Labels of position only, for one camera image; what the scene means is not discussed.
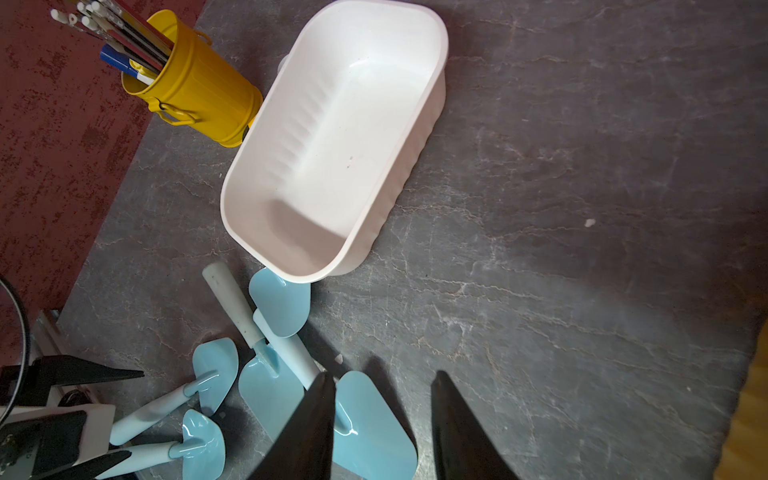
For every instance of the light blue shovel back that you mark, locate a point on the light blue shovel back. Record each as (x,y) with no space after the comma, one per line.
(284,305)

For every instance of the yellow cup with pens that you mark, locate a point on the yellow cup with pens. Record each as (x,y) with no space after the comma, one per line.
(171,67)

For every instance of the yellow storage box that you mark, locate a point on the yellow storage box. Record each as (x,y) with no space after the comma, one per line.
(744,453)

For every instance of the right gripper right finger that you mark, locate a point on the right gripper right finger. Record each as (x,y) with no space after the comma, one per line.
(461,448)

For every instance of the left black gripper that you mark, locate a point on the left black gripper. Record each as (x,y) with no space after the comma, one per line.
(33,388)

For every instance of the light blue shovel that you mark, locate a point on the light blue shovel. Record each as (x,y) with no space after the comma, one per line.
(284,305)
(215,365)
(369,441)
(268,387)
(202,451)

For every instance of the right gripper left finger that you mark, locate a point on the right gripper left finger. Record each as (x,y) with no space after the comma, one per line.
(304,449)

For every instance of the white storage box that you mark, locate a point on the white storage box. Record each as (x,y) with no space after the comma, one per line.
(344,123)

